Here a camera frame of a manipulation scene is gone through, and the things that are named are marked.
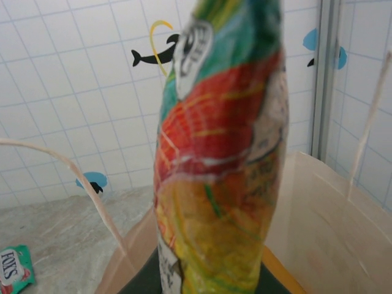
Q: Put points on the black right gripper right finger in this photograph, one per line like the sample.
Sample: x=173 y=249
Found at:
x=269 y=283

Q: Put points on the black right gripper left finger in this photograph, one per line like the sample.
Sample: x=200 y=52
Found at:
x=147 y=275

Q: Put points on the orange red green snack bag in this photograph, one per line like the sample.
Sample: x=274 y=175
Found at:
x=214 y=153

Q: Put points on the white paper bag green print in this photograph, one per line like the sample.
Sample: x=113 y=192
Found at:
x=321 y=229

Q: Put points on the green Fox's candy bag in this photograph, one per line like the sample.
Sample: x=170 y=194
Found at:
x=18 y=266

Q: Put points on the aluminium corner post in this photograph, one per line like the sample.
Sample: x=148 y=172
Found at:
x=326 y=76

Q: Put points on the blue dolphin wall sticker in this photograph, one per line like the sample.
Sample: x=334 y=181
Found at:
x=343 y=58

